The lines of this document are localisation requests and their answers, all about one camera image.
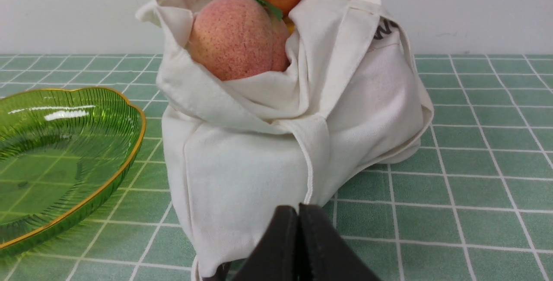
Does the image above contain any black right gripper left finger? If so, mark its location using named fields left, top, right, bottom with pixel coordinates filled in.
left=233, top=205, right=299, bottom=281

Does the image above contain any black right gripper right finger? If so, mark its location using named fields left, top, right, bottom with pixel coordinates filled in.
left=298, top=204, right=380, bottom=281

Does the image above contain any white cloth tote bag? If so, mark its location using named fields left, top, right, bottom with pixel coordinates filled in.
left=136, top=0, right=434, bottom=281

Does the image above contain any green checkered tablecloth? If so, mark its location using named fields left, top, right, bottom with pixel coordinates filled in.
left=1, top=54, right=552, bottom=281

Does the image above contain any pink peach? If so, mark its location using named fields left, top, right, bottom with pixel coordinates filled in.
left=186, top=0, right=290, bottom=81

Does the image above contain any green glass plate gold rim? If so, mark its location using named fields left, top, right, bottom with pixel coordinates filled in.
left=0, top=86, right=146, bottom=259

